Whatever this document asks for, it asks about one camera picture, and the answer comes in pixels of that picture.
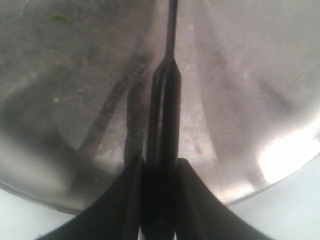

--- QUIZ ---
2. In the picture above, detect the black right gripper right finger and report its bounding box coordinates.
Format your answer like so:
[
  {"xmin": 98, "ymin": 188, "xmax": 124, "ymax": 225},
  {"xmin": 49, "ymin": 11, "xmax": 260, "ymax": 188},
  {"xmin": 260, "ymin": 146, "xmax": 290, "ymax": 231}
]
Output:
[{"xmin": 175, "ymin": 158, "xmax": 270, "ymax": 240}]

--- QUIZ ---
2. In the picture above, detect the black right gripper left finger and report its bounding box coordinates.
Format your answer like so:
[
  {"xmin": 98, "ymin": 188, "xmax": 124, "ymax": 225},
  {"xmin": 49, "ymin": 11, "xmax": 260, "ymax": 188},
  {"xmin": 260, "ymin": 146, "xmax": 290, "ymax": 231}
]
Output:
[{"xmin": 39, "ymin": 157, "xmax": 143, "ymax": 240}]

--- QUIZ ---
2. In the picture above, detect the black kitchen knife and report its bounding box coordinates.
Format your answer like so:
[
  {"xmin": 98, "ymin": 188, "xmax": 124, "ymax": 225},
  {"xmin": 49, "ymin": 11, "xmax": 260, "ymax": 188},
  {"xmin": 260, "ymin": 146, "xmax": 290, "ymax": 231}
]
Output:
[{"xmin": 141, "ymin": 0, "xmax": 181, "ymax": 240}]

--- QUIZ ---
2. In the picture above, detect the round steel plate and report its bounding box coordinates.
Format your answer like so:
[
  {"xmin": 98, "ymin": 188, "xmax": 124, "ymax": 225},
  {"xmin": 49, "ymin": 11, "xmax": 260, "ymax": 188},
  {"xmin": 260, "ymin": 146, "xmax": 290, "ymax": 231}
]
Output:
[{"xmin": 0, "ymin": 0, "xmax": 320, "ymax": 214}]

